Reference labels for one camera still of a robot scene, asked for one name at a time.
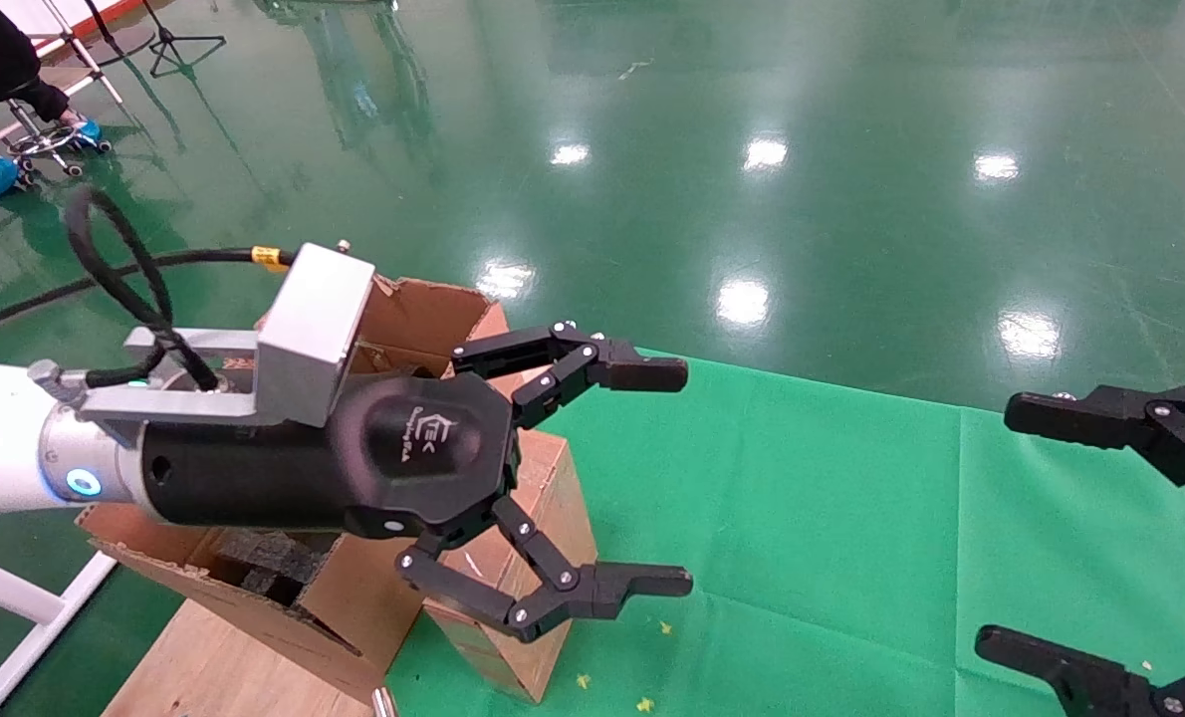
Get black foam block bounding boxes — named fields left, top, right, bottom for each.
left=212, top=528, right=341, bottom=607

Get green table cloth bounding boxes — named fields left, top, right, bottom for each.
left=385, top=344, right=1185, bottom=717

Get white metal frame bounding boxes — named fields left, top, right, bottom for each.
left=0, top=546, right=119, bottom=717

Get white stand legs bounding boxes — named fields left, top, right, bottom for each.
left=0, top=0, right=125, bottom=135

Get white board with orange edge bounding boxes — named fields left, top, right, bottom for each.
left=0, top=0, right=145, bottom=46

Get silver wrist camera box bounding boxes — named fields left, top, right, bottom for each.
left=80, top=241, right=377, bottom=445

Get black round-base stand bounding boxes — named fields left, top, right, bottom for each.
left=83, top=0, right=157, bottom=67

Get black tripod stand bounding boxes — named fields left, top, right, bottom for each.
left=139, top=0, right=228, bottom=80

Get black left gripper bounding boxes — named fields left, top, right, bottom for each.
left=139, top=321, right=695, bottom=642

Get rolling stool base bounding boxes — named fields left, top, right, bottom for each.
left=3, top=98, right=114, bottom=182

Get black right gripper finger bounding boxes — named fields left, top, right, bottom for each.
left=975, top=623, right=1185, bottom=717
left=1004, top=378, right=1185, bottom=526

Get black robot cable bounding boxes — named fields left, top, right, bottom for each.
left=0, top=186, right=297, bottom=392

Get large open cardboard carton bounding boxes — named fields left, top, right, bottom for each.
left=75, top=276, right=512, bottom=706

